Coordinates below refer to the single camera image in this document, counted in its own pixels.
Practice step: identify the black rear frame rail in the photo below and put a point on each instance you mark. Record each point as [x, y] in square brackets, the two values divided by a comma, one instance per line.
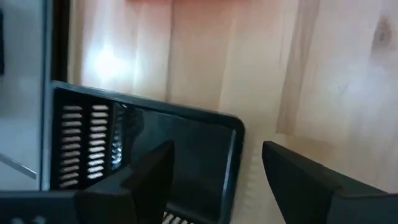
[59, 37]

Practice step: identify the black slotted plastic basket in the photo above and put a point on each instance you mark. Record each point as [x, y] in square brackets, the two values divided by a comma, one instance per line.
[199, 146]

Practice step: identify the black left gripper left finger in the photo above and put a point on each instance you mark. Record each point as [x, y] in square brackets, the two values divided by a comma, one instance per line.
[140, 199]

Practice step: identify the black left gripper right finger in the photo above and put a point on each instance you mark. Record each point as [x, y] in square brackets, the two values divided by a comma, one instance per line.
[311, 199]

